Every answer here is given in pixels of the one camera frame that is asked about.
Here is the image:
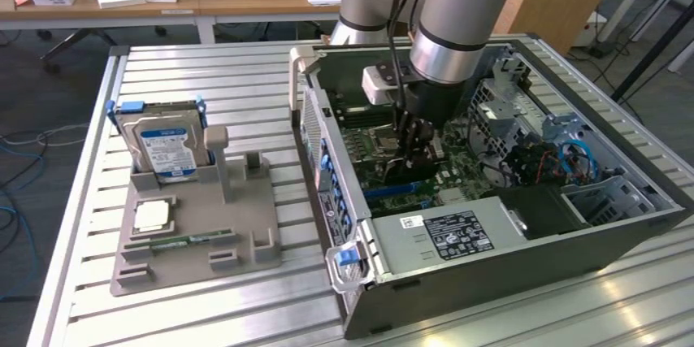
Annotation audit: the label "blue disk wire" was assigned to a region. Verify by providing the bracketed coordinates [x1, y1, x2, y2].
[557, 139, 601, 185]

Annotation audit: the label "black wire bundle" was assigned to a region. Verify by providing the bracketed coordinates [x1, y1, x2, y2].
[479, 143, 552, 190]

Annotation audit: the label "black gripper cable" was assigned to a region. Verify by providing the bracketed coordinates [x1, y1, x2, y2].
[384, 0, 427, 120]

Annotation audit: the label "blue expansion slot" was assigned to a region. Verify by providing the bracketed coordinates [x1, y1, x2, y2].
[363, 183, 427, 201]

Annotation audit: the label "wooden office desk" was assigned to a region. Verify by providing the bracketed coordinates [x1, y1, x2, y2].
[0, 0, 217, 46]
[197, 0, 495, 46]

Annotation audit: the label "blue floor cable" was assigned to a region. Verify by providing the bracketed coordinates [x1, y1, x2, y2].
[0, 137, 42, 303]

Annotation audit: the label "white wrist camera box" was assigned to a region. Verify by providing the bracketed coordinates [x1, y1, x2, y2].
[361, 65, 405, 106]

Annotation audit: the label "green motherboard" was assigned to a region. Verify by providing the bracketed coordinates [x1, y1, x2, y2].
[324, 89, 505, 218]

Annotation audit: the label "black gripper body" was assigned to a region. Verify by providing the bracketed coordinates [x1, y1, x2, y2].
[404, 78, 465, 125]

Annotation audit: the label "beige case handle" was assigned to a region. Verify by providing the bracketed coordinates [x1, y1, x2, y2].
[288, 46, 316, 112]

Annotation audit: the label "black open PC case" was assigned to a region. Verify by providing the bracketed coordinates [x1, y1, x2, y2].
[289, 36, 694, 342]

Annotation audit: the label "black RAM slot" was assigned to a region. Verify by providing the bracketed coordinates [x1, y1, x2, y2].
[340, 117, 395, 129]

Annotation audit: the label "black office chair base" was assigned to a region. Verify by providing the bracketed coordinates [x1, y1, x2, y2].
[37, 28, 118, 74]

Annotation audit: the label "open silver disk bay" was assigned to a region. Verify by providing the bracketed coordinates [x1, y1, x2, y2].
[560, 175, 657, 227]

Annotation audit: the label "black stand pole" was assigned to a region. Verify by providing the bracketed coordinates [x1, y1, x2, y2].
[609, 0, 694, 102]

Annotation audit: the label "CPU socket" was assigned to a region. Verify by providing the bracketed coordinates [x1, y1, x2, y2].
[367, 124, 403, 155]

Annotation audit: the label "hard disk with blue rails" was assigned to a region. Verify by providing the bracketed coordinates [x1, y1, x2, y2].
[105, 97, 213, 184]

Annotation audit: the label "grey parts rack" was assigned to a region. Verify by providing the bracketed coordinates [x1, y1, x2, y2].
[109, 125, 284, 297]

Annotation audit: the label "perforated silver disk bay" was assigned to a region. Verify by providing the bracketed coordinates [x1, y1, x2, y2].
[465, 77, 544, 161]

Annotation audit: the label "clear case handle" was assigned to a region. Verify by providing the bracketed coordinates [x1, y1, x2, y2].
[322, 240, 376, 293]

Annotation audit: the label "black graphics card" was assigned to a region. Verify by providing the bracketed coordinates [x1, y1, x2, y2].
[377, 154, 441, 186]

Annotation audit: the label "silver CPU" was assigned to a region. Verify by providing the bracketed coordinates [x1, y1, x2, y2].
[133, 202, 174, 233]

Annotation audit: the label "blue release tab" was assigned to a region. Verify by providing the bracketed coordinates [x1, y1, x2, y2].
[335, 249, 360, 269]

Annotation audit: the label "grey power supply unit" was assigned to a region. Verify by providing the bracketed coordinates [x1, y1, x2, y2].
[371, 196, 528, 280]

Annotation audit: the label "green RAM stick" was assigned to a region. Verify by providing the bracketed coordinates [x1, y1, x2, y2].
[148, 232, 218, 248]

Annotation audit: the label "red and orange wires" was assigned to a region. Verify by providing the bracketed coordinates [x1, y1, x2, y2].
[533, 150, 559, 185]

